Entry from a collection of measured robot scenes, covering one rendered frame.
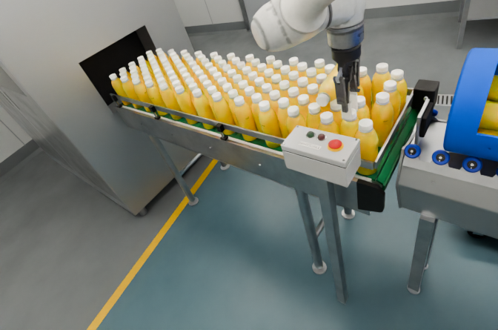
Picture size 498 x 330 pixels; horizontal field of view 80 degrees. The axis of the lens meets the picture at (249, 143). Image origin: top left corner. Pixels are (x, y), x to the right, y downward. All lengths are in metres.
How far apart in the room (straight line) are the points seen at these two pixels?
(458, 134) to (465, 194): 0.23
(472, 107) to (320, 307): 1.26
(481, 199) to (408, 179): 0.19
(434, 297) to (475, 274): 0.24
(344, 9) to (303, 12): 0.15
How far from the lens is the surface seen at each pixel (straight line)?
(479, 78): 0.89
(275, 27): 0.66
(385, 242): 1.94
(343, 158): 0.81
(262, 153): 1.19
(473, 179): 1.04
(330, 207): 1.06
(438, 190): 1.08
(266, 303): 1.84
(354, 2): 0.77
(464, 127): 0.89
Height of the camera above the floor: 1.68
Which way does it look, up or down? 39 degrees down
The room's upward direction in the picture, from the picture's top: 20 degrees counter-clockwise
